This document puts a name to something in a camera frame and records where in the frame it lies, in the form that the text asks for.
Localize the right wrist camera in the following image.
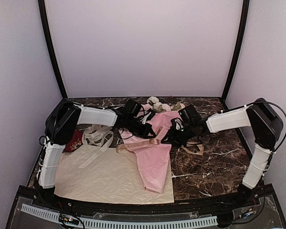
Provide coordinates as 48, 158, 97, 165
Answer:
171, 104, 202, 130

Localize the small circuit board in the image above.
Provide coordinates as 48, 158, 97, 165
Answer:
59, 214, 80, 225

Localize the left black frame post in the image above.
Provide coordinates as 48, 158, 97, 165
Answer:
38, 0, 68, 98

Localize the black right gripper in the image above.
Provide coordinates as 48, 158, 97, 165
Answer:
161, 123, 195, 147

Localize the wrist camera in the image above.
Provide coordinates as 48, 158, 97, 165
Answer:
171, 104, 202, 130
120, 99, 156, 124

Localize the right black frame post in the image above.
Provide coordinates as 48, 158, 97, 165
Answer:
221, 0, 250, 103

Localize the tan satin ribbon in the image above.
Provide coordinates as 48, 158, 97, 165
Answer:
116, 138, 204, 156

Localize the cream wrapping paper sheet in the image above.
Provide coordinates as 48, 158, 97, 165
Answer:
54, 145, 174, 205

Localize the pink wrapping paper sheet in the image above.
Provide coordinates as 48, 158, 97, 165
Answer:
119, 111, 180, 193

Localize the cream printed ribbon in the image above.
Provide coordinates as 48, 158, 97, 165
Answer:
79, 125, 114, 169

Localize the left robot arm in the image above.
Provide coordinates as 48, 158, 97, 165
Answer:
37, 99, 156, 189

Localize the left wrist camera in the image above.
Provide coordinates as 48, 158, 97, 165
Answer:
120, 99, 156, 124

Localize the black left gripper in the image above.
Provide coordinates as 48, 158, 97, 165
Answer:
126, 117, 156, 138

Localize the red floral bowl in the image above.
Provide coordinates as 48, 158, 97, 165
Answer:
63, 130, 83, 153

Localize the grey slotted cable duct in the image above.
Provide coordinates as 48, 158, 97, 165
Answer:
20, 204, 218, 229

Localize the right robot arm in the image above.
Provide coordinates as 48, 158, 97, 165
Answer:
161, 98, 286, 207

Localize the black frame post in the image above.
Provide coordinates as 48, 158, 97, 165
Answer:
38, 0, 68, 98
221, 0, 250, 103

